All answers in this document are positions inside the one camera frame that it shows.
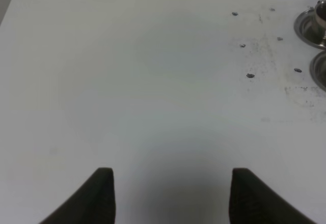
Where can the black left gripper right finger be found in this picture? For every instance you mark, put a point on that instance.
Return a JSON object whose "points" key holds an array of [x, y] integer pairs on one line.
{"points": [[252, 201]]}

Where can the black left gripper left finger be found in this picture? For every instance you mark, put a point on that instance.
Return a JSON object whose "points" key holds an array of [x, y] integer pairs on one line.
{"points": [[93, 202]]}

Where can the far stainless steel teacup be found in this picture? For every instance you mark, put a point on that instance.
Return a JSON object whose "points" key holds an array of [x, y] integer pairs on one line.
{"points": [[320, 17]]}

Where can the near steel cup saucer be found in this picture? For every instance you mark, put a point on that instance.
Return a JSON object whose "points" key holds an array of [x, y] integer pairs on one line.
{"points": [[317, 70]]}

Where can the steel cup saucer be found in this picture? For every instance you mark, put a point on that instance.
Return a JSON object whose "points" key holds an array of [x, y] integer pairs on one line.
{"points": [[317, 70], [306, 29]]}

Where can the far steel cup saucer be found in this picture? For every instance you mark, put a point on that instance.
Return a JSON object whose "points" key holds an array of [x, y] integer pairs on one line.
{"points": [[306, 29]]}

